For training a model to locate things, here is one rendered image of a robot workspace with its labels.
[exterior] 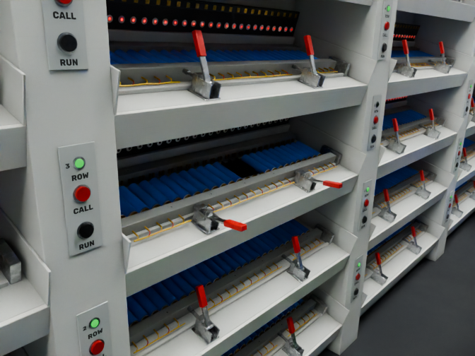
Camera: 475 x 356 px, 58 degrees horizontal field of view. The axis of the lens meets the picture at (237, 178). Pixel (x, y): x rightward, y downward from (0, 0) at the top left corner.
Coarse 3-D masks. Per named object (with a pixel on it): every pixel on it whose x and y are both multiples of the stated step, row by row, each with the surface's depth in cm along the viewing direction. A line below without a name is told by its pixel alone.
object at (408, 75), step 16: (400, 32) 135; (416, 32) 144; (400, 48) 134; (416, 48) 144; (432, 48) 145; (400, 64) 109; (416, 64) 121; (432, 64) 134; (448, 64) 141; (464, 64) 139; (400, 80) 102; (416, 80) 109; (432, 80) 117; (448, 80) 128; (400, 96) 106
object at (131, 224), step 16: (304, 160) 89; (320, 160) 91; (256, 176) 78; (272, 176) 80; (288, 176) 84; (208, 192) 70; (224, 192) 71; (240, 192) 74; (160, 208) 63; (176, 208) 64; (192, 208) 66; (224, 208) 70; (128, 224) 58; (144, 224) 60
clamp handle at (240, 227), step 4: (208, 212) 64; (212, 212) 64; (208, 216) 64; (212, 216) 64; (212, 220) 64; (216, 220) 63; (220, 220) 62; (224, 220) 62; (228, 220) 62; (232, 220) 62; (224, 224) 62; (228, 224) 61; (232, 224) 61; (236, 224) 60; (240, 224) 60; (244, 224) 60; (232, 228) 61; (236, 228) 60; (240, 228) 60; (244, 228) 60
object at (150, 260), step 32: (288, 128) 102; (128, 160) 70; (352, 160) 96; (288, 192) 81; (320, 192) 85; (192, 224) 65; (256, 224) 72; (128, 256) 52; (160, 256) 57; (192, 256) 62; (128, 288) 55
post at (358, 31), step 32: (320, 0) 93; (320, 32) 95; (352, 32) 90; (384, 64) 93; (384, 96) 97; (320, 128) 100; (352, 128) 94; (352, 192) 98; (352, 224) 100; (352, 256) 103; (352, 320) 112
